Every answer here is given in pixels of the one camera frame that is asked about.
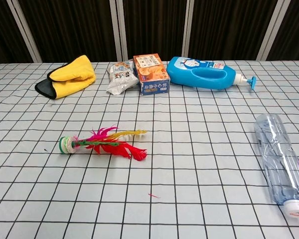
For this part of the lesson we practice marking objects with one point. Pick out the blue pump detergent bottle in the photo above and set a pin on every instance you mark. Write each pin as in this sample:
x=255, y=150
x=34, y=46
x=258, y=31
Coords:
x=184, y=74

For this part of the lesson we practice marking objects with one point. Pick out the white screen frame post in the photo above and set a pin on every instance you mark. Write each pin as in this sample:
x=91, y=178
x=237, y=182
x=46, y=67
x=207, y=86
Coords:
x=269, y=32
x=119, y=30
x=25, y=32
x=188, y=32

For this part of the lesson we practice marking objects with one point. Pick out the colourful feather shuttlecock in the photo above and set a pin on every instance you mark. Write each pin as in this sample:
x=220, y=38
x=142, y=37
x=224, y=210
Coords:
x=67, y=145

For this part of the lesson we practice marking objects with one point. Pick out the small red feather fragment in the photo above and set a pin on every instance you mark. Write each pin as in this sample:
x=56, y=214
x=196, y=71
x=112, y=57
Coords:
x=153, y=195

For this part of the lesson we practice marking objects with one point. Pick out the silver snack bag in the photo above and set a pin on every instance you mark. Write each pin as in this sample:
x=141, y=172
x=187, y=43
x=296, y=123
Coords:
x=119, y=79

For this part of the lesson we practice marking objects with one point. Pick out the yellow and black cloth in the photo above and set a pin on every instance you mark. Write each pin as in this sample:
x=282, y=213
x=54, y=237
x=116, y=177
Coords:
x=72, y=74

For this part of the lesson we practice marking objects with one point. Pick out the orange snack box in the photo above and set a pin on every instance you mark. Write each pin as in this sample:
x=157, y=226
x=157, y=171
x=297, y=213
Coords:
x=152, y=74

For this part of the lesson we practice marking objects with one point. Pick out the white checked tablecloth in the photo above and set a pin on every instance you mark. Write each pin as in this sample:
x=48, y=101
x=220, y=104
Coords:
x=189, y=174

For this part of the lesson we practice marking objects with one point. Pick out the clear plastic water bottle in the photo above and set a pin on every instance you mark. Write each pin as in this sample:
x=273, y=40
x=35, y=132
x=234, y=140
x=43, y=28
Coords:
x=271, y=139

